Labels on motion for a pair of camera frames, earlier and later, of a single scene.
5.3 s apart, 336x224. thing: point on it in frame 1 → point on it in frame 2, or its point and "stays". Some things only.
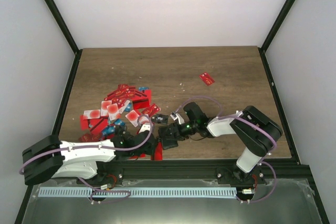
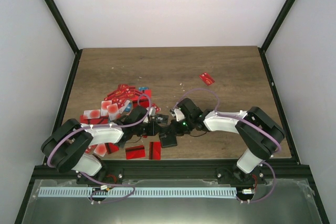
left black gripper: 151,151 → 153,131
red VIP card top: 118,93 stays
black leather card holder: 167,134 stays
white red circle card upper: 113,111 stays
